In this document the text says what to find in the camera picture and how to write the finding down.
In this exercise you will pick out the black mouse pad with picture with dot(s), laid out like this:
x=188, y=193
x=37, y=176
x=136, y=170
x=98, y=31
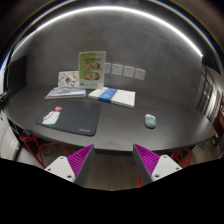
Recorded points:
x=77, y=117

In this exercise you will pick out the red chair left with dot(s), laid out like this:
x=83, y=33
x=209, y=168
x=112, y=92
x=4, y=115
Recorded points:
x=35, y=146

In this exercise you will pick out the white wall socket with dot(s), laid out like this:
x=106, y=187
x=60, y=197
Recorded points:
x=140, y=74
x=129, y=71
x=107, y=68
x=117, y=69

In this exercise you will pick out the pale green computer mouse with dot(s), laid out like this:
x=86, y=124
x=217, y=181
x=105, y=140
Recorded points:
x=150, y=121

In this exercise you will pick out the white book with blue band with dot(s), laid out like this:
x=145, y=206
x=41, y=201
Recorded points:
x=114, y=96

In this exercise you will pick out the grey magazine lying flat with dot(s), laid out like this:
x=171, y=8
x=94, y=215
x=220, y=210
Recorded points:
x=65, y=92

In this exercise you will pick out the small colourful picture card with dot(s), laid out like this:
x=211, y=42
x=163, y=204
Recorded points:
x=68, y=79

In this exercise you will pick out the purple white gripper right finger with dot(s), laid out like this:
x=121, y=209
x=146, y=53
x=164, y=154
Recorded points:
x=151, y=166

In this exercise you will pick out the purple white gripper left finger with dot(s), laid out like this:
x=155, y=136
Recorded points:
x=73, y=168

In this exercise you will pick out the green upright menu card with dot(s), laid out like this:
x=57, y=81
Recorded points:
x=91, y=69

